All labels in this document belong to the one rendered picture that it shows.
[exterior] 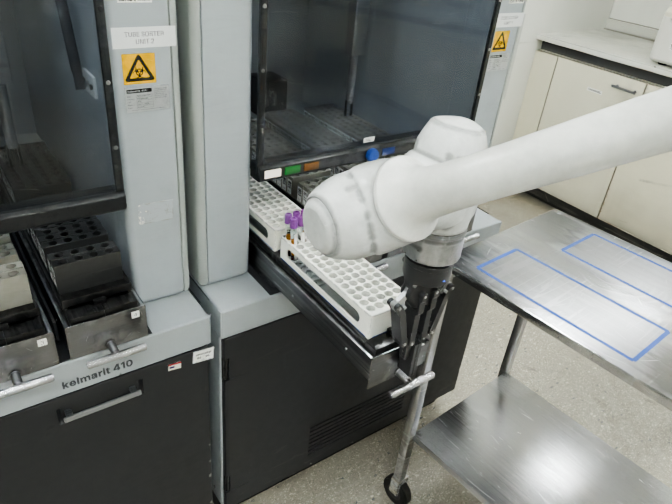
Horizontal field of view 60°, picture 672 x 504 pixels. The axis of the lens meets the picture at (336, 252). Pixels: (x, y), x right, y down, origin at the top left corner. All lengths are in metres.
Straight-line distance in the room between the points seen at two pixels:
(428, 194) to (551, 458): 1.14
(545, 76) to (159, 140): 2.76
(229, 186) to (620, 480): 1.19
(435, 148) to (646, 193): 2.59
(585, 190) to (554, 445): 2.01
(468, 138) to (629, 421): 1.69
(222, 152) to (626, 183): 2.56
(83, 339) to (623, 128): 0.87
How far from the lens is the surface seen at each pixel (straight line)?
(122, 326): 1.10
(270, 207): 1.28
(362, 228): 0.66
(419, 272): 0.88
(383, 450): 1.92
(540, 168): 0.62
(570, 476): 1.66
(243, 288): 1.24
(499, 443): 1.65
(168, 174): 1.09
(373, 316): 0.98
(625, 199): 3.37
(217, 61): 1.06
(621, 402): 2.39
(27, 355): 1.08
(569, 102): 3.47
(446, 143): 0.78
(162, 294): 1.21
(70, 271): 1.10
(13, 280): 1.09
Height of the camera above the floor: 1.46
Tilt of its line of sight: 32 degrees down
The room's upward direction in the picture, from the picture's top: 6 degrees clockwise
